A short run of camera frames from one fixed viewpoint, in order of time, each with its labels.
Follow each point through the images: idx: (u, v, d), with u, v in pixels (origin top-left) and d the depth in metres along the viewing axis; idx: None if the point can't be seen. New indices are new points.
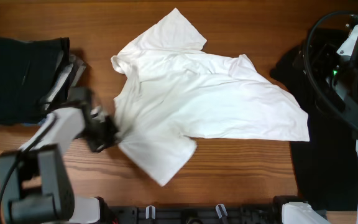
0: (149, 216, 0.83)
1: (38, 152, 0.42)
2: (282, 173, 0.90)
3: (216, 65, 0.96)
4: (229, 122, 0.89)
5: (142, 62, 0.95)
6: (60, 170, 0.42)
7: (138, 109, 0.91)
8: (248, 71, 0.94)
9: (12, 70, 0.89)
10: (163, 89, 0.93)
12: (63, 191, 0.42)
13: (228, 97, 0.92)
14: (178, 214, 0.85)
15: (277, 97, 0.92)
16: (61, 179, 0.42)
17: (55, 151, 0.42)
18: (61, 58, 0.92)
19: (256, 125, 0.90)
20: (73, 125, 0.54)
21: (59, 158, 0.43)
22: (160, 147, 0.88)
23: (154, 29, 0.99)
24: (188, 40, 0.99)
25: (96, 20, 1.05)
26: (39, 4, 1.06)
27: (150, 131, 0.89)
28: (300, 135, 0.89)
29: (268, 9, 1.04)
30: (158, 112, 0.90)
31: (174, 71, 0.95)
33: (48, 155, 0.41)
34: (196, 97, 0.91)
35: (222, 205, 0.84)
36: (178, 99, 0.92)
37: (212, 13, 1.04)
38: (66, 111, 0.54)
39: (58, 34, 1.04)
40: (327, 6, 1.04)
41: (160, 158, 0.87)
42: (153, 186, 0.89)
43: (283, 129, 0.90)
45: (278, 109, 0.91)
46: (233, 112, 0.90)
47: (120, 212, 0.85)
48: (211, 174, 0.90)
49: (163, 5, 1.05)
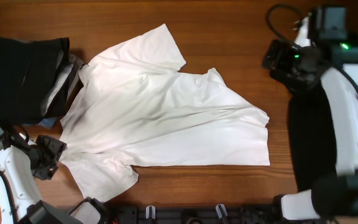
0: (149, 216, 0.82)
1: (29, 218, 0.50)
2: (282, 173, 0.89)
3: (189, 84, 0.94)
4: (183, 145, 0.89)
5: (114, 76, 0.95)
6: (55, 211, 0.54)
7: (93, 129, 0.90)
8: (221, 90, 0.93)
9: (12, 70, 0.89)
10: (120, 111, 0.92)
12: (64, 215, 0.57)
13: (185, 121, 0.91)
14: (178, 214, 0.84)
15: (249, 115, 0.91)
16: (60, 214, 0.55)
17: (43, 206, 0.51)
18: (61, 58, 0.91)
19: (224, 142, 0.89)
20: (18, 160, 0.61)
21: (48, 206, 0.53)
22: (106, 170, 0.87)
23: (138, 40, 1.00)
24: (166, 59, 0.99)
25: (97, 20, 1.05)
26: (40, 4, 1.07)
27: (99, 155, 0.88)
28: (260, 159, 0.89)
29: (266, 9, 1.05)
30: (110, 135, 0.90)
31: (145, 91, 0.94)
33: (40, 214, 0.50)
34: (150, 123, 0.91)
35: (222, 205, 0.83)
36: (134, 122, 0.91)
37: (212, 14, 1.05)
38: (4, 157, 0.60)
39: (58, 34, 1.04)
40: None
41: (104, 182, 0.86)
42: (153, 186, 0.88)
43: (252, 149, 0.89)
45: (249, 129, 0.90)
46: (189, 137, 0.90)
47: (120, 212, 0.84)
48: (211, 174, 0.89)
49: (163, 5, 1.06)
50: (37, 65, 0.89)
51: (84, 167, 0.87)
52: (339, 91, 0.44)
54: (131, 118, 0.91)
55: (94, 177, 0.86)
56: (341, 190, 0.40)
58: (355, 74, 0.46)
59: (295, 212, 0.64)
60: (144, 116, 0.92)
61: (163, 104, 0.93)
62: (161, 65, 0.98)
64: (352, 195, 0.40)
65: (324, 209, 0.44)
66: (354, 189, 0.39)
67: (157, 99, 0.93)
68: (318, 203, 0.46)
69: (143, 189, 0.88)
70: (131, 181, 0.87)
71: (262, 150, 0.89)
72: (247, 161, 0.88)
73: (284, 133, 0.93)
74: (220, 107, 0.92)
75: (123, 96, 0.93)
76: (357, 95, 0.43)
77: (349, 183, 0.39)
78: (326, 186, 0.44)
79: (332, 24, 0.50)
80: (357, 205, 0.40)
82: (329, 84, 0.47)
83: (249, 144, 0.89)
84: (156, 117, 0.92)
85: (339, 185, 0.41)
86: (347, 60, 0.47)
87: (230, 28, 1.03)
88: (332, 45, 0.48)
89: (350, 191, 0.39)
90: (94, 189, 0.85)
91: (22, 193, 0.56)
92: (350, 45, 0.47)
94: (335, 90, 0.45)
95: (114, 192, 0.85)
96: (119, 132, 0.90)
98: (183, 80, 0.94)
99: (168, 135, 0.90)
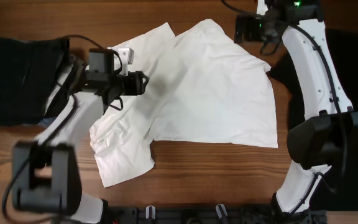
0: (149, 216, 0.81)
1: (54, 150, 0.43)
2: (282, 173, 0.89)
3: (200, 78, 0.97)
4: (196, 134, 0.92)
5: None
6: (74, 170, 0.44)
7: (105, 124, 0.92)
8: (222, 78, 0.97)
9: (13, 70, 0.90)
10: (132, 101, 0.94)
12: (73, 191, 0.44)
13: (197, 112, 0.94)
14: (178, 214, 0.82)
15: (258, 104, 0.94)
16: (71, 180, 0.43)
17: (71, 152, 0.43)
18: (61, 58, 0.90)
19: (232, 132, 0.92)
20: (93, 112, 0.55)
21: (73, 156, 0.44)
22: (120, 163, 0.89)
23: (140, 38, 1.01)
24: (174, 50, 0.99)
25: (97, 20, 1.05)
26: (40, 4, 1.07)
27: (111, 149, 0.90)
28: (268, 141, 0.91)
29: None
30: (122, 126, 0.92)
31: (158, 84, 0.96)
33: (63, 155, 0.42)
34: (163, 114, 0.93)
35: (222, 205, 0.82)
36: (136, 115, 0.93)
37: (213, 13, 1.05)
38: (87, 98, 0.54)
39: (58, 34, 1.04)
40: (327, 4, 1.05)
41: (118, 173, 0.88)
42: (153, 186, 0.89)
43: (260, 134, 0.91)
45: (258, 111, 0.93)
46: (201, 125, 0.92)
47: (120, 213, 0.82)
48: (212, 174, 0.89)
49: (163, 5, 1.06)
50: (37, 65, 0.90)
51: (99, 158, 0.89)
52: (299, 45, 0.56)
54: (143, 111, 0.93)
55: (110, 163, 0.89)
56: (308, 134, 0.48)
58: (312, 30, 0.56)
59: (289, 196, 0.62)
60: (157, 108, 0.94)
61: (173, 96, 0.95)
62: (163, 55, 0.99)
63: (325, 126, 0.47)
64: (321, 136, 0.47)
65: (296, 157, 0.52)
66: (321, 132, 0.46)
67: (168, 93, 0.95)
68: (293, 157, 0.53)
69: (144, 189, 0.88)
70: (142, 170, 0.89)
71: (271, 132, 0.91)
72: (256, 142, 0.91)
73: (284, 133, 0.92)
74: (225, 94, 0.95)
75: None
76: (313, 46, 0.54)
77: (316, 127, 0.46)
78: (293, 136, 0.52)
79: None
80: (328, 149, 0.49)
82: (291, 43, 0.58)
83: (256, 127, 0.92)
84: (159, 113, 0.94)
85: (307, 129, 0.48)
86: (301, 17, 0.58)
87: (230, 27, 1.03)
88: (289, 7, 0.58)
89: (318, 134, 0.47)
90: (107, 177, 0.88)
91: (69, 132, 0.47)
92: (301, 2, 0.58)
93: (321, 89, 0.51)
94: (297, 46, 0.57)
95: (128, 175, 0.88)
96: (126, 126, 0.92)
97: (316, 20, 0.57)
98: (183, 73, 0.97)
99: (171, 126, 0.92)
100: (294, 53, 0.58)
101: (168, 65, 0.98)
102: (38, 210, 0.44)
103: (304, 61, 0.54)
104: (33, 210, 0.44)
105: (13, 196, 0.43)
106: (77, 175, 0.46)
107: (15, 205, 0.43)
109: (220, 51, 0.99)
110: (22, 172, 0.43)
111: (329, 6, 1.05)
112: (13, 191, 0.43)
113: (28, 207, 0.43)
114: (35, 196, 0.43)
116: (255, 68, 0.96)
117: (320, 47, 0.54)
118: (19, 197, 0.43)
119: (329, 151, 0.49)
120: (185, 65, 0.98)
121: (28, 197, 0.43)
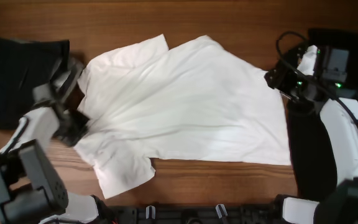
0: (149, 216, 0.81)
1: (20, 150, 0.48)
2: (282, 173, 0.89)
3: (194, 85, 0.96)
4: (191, 142, 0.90)
5: (113, 82, 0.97)
6: (46, 163, 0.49)
7: (96, 136, 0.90)
8: (217, 88, 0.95)
9: (10, 73, 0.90)
10: (123, 112, 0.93)
12: (53, 183, 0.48)
13: (192, 120, 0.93)
14: (178, 214, 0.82)
15: (260, 108, 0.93)
16: (46, 172, 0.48)
17: (35, 145, 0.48)
18: (61, 64, 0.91)
19: (229, 139, 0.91)
20: (45, 123, 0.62)
21: (40, 152, 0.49)
22: (119, 173, 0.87)
23: (133, 47, 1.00)
24: (166, 57, 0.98)
25: (97, 20, 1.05)
26: (40, 4, 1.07)
27: (104, 159, 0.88)
28: (275, 158, 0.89)
29: (266, 9, 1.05)
30: (114, 137, 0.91)
31: (150, 93, 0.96)
33: (30, 150, 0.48)
34: (155, 124, 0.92)
35: (222, 205, 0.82)
36: (128, 126, 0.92)
37: (213, 14, 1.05)
38: (38, 111, 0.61)
39: (57, 34, 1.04)
40: (326, 4, 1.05)
41: (118, 182, 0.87)
42: (153, 186, 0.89)
43: (267, 151, 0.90)
45: (268, 126, 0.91)
46: (195, 134, 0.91)
47: (120, 212, 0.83)
48: (212, 174, 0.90)
49: (163, 5, 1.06)
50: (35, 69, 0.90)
51: (99, 170, 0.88)
52: (337, 116, 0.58)
54: (135, 119, 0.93)
55: (106, 170, 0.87)
56: (340, 201, 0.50)
58: (335, 61, 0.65)
59: (300, 216, 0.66)
60: (149, 117, 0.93)
61: (166, 105, 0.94)
62: (156, 66, 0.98)
63: None
64: (349, 204, 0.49)
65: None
66: (353, 200, 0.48)
67: (160, 102, 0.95)
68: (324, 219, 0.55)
69: (143, 188, 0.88)
70: (143, 177, 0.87)
71: (283, 149, 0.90)
72: (254, 147, 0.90)
73: None
74: (221, 104, 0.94)
75: (128, 100, 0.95)
76: (352, 120, 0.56)
77: (348, 191, 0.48)
78: (329, 203, 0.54)
79: (334, 65, 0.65)
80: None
82: (329, 112, 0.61)
83: (258, 140, 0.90)
84: (153, 122, 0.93)
85: (339, 198, 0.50)
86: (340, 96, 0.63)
87: (230, 28, 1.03)
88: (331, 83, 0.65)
89: (349, 203, 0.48)
90: (104, 183, 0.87)
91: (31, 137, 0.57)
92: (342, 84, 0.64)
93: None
94: (332, 114, 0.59)
95: (127, 182, 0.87)
96: (117, 137, 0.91)
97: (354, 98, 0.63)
98: (177, 81, 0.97)
99: (166, 134, 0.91)
100: (331, 126, 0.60)
101: (161, 73, 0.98)
102: (32, 215, 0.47)
103: (344, 134, 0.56)
104: (23, 217, 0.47)
105: None
106: (53, 172, 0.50)
107: (4, 220, 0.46)
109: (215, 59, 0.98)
110: None
111: (329, 7, 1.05)
112: None
113: (18, 218, 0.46)
114: (15, 204, 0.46)
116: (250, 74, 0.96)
117: (357, 121, 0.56)
118: (5, 212, 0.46)
119: None
120: (179, 73, 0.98)
121: (12, 208, 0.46)
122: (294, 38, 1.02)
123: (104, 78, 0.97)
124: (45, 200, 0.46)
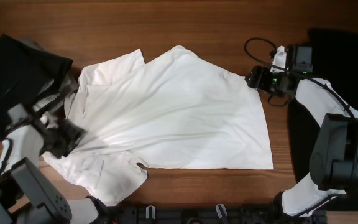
0: (149, 216, 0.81)
1: (12, 170, 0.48)
2: (282, 173, 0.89)
3: (179, 97, 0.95)
4: (178, 155, 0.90)
5: (96, 95, 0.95)
6: (41, 179, 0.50)
7: (79, 154, 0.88)
8: (200, 98, 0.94)
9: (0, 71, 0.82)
10: (107, 127, 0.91)
12: (52, 198, 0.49)
13: (179, 130, 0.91)
14: (178, 214, 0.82)
15: (246, 114, 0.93)
16: (43, 187, 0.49)
17: (27, 163, 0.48)
18: (51, 84, 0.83)
19: (211, 147, 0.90)
20: (31, 140, 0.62)
21: (33, 168, 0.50)
22: (110, 184, 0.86)
23: (110, 62, 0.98)
24: (143, 68, 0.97)
25: (97, 20, 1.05)
26: (40, 4, 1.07)
27: (91, 175, 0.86)
28: (261, 162, 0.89)
29: (266, 9, 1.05)
30: (98, 154, 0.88)
31: (133, 105, 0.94)
33: (23, 168, 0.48)
34: (140, 137, 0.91)
35: (222, 205, 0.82)
36: (112, 139, 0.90)
37: (212, 13, 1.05)
38: (19, 130, 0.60)
39: (57, 34, 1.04)
40: (326, 4, 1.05)
41: (112, 191, 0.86)
42: (153, 186, 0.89)
43: (252, 156, 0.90)
45: (249, 131, 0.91)
46: (181, 145, 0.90)
47: (120, 213, 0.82)
48: (212, 174, 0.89)
49: (164, 5, 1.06)
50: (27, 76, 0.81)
51: (92, 188, 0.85)
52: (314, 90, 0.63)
54: (119, 133, 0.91)
55: (97, 182, 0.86)
56: (325, 135, 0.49)
58: (301, 55, 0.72)
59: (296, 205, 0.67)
60: (134, 130, 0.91)
61: (151, 117, 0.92)
62: (135, 80, 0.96)
63: (343, 124, 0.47)
64: (335, 136, 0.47)
65: (318, 178, 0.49)
66: (337, 127, 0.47)
67: (145, 114, 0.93)
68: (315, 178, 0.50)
69: (144, 189, 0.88)
70: (135, 182, 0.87)
71: (265, 154, 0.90)
72: (237, 152, 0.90)
73: (284, 133, 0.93)
74: (206, 114, 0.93)
75: (111, 115, 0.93)
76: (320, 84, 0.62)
77: (331, 122, 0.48)
78: (317, 150, 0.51)
79: (301, 59, 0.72)
80: (345, 166, 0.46)
82: (304, 93, 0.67)
83: (240, 146, 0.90)
84: (138, 134, 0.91)
85: (325, 134, 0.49)
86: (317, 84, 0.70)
87: (230, 28, 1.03)
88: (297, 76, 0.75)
89: (333, 132, 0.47)
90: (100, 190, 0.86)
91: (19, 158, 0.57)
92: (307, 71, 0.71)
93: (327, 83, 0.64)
94: (309, 90, 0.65)
95: (119, 189, 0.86)
96: (100, 152, 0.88)
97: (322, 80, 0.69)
98: (161, 94, 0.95)
99: (152, 146, 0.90)
100: (314, 104, 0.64)
101: (143, 85, 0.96)
102: None
103: (321, 100, 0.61)
104: None
105: None
106: (50, 186, 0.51)
107: None
109: (194, 69, 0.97)
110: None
111: (330, 7, 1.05)
112: None
113: None
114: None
116: (230, 83, 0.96)
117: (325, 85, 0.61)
118: None
119: (348, 167, 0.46)
120: (161, 85, 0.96)
121: None
122: (294, 38, 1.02)
123: (86, 93, 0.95)
124: (48, 215, 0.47)
